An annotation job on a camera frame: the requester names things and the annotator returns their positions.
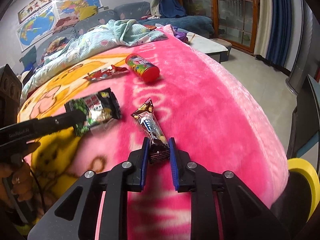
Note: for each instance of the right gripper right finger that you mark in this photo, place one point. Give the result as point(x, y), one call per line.
point(222, 205)

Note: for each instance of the wooden glass sliding door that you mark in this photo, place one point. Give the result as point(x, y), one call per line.
point(235, 21)

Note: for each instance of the right blue curtain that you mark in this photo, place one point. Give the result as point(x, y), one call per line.
point(274, 31)

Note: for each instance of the brown chocolate wafer wrapper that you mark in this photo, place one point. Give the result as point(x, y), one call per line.
point(159, 147)

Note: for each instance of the yellow cushion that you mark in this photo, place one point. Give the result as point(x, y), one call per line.
point(87, 12)

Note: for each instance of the blue fabric sofa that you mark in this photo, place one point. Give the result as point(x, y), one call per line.
point(200, 25)

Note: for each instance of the red snack wrapper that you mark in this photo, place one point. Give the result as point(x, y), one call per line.
point(105, 73)

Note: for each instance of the black green snack bag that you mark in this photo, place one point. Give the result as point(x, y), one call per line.
point(99, 108)

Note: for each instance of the world map poster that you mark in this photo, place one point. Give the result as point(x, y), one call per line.
point(36, 27)

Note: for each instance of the purple plastic item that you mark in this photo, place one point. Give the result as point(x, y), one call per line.
point(180, 35)

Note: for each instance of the left hand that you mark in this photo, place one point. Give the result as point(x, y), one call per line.
point(22, 181)

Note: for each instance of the pile of clothes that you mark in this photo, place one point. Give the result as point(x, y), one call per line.
point(56, 45)

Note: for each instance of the china map poster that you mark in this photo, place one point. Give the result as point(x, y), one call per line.
point(68, 8)

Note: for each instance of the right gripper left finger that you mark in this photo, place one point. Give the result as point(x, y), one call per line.
point(95, 206)

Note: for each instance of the white coffee table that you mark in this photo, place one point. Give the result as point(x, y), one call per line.
point(205, 45)

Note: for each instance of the blue round footstool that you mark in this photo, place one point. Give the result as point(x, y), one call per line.
point(228, 45)

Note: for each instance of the yellow rimmed black trash bin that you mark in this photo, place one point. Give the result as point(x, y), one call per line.
point(299, 200)

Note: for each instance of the tv cabinet counter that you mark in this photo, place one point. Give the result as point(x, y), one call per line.
point(305, 120)

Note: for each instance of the red candy tube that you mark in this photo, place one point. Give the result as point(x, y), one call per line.
point(147, 71)

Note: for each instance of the light blue printed quilt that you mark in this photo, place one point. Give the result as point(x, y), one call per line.
point(104, 37)

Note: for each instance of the pink cartoon fleece blanket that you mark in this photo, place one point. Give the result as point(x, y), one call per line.
point(197, 102)

